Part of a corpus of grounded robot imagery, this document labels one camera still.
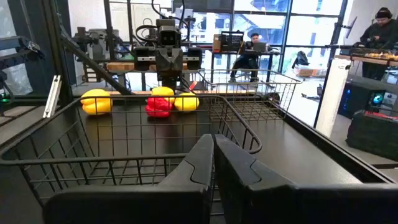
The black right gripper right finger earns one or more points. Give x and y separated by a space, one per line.
280 205

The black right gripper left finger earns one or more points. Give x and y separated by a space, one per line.
130 205

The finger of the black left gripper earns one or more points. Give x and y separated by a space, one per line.
176 62
162 62

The yellow bell pepper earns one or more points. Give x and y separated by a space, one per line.
163 91
96 101

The bright yellow lemon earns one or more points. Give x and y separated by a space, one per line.
186 102

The red bell pepper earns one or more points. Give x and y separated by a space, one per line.
158 107

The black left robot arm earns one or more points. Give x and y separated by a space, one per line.
169 85

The monitor on arm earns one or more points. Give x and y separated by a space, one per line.
351 28

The small cardboard box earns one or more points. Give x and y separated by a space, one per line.
216 43

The grey robot station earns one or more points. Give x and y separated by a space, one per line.
99 43

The black office desk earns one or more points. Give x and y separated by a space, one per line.
230 53

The black equipment case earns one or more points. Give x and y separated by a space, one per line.
231 42

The seated person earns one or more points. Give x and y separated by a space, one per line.
248 59

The laptop computer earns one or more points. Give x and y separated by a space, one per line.
259 46

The white aluminium bar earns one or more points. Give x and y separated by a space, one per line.
52 96

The black bag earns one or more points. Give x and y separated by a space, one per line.
373 137

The black backpack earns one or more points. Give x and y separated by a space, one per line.
301 59

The computer tower blue lights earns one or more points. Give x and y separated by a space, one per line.
354 99

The flat cardboard box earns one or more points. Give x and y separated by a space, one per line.
308 72

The wooden work table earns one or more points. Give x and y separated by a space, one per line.
357 59

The standing person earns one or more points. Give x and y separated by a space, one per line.
379 34

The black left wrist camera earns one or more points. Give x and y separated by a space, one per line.
168 34

